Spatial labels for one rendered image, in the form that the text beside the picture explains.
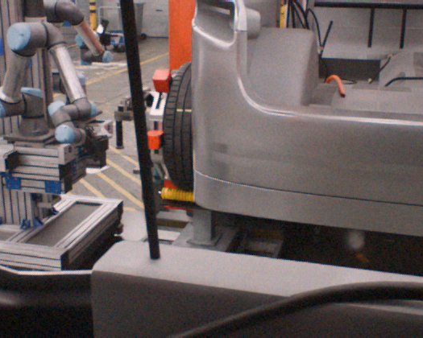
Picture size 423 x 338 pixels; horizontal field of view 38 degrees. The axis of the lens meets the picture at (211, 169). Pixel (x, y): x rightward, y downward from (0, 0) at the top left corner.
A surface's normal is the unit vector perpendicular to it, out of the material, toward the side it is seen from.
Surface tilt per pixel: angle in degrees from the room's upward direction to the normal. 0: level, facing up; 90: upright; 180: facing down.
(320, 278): 0
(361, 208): 107
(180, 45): 90
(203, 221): 90
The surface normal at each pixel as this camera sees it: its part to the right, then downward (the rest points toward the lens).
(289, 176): -0.33, 0.58
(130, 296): -0.26, 0.29
